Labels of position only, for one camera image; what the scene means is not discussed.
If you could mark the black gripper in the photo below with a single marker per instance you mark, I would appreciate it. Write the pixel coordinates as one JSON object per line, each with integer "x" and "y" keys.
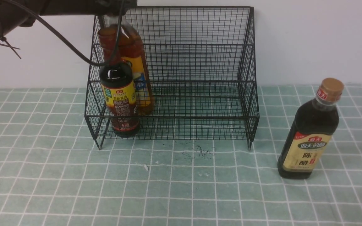
{"x": 114, "y": 7}

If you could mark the amber cooking wine bottle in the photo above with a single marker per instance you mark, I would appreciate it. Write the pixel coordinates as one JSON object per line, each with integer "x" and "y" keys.
{"x": 130, "y": 47}

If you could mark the dark soy sauce bottle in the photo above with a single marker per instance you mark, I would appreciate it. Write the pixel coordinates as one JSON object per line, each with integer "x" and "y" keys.
{"x": 118, "y": 87}

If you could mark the black vinegar bottle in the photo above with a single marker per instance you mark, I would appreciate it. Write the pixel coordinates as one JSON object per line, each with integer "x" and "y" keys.
{"x": 313, "y": 126}

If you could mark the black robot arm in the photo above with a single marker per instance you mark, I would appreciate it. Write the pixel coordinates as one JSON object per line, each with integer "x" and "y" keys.
{"x": 12, "y": 16}

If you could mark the green checkered tablecloth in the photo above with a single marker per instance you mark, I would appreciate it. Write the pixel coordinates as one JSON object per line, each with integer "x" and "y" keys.
{"x": 52, "y": 173}

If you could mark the black wire mesh rack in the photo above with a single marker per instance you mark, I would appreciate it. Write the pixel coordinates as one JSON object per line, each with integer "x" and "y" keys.
{"x": 202, "y": 68}

